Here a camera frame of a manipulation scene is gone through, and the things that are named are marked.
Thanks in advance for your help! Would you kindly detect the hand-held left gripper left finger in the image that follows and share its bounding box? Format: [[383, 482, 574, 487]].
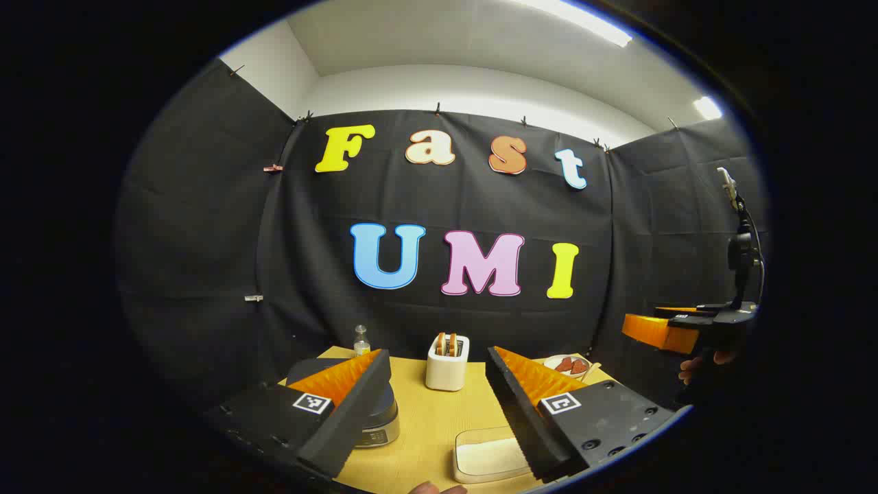
[[206, 349, 393, 479]]

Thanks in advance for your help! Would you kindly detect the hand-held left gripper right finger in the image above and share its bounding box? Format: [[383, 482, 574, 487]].
[[486, 346, 676, 482]]

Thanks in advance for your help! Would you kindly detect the dark grey rice cooker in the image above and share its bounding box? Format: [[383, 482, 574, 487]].
[[285, 357, 402, 448]]

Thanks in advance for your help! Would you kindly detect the clear plastic rice box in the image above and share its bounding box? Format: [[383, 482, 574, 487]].
[[453, 427, 533, 484]]

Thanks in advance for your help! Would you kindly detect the white plate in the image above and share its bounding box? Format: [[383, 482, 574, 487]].
[[544, 354, 592, 380]]

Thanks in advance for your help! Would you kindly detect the white toaster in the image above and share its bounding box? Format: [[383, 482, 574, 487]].
[[425, 334, 471, 392]]

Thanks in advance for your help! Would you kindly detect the row of black clips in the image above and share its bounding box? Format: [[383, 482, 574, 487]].
[[230, 64, 681, 152]]

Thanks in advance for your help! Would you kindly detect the long ceiling light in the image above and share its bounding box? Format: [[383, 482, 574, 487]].
[[518, 0, 633, 48]]

